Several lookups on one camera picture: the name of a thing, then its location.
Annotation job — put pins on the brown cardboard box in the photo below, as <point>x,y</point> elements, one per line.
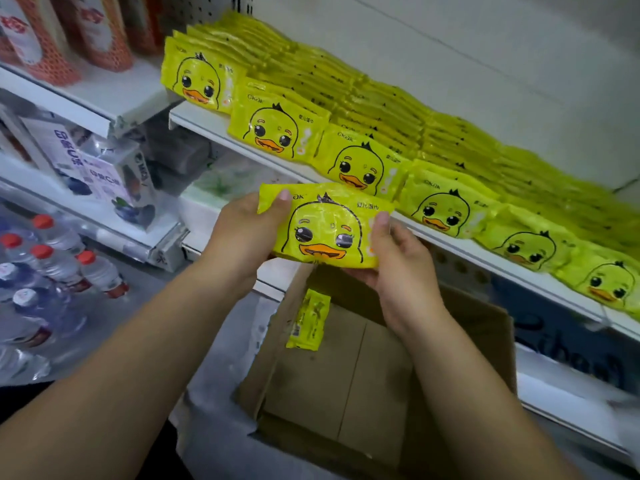
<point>340,385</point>

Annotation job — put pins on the person's black trousers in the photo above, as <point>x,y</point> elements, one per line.
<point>170,460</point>

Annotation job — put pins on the person's right forearm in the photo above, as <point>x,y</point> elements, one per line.
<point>480,415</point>

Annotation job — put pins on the pack of red-capped bottles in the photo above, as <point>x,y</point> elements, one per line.
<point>50,285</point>

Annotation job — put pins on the person's left forearm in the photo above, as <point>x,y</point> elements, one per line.
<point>100,395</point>

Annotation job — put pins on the white pegboard shelf unit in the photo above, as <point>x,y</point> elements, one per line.
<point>100,95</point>

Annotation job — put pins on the white blue plastic bag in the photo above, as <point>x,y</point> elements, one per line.
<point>215,435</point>

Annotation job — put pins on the person's left hand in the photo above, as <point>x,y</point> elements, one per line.
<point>245,235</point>

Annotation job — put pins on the person's right hand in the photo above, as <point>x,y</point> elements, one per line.
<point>400,280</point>

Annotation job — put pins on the white metal shelf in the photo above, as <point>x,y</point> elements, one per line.
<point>450,55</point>

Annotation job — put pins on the green white tissue pack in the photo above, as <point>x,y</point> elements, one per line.
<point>220,180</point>

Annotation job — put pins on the MIQI boxes with fruit print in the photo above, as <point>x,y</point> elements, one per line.
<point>100,175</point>

